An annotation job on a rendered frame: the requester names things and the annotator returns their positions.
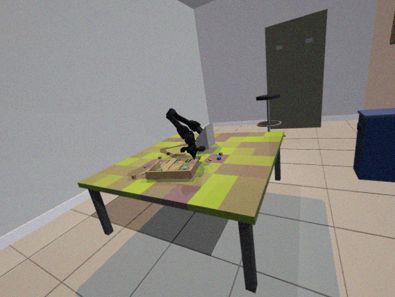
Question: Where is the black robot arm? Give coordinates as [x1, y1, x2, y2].
[166, 109, 203, 153]

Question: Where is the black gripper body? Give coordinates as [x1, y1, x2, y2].
[180, 140, 205, 152]

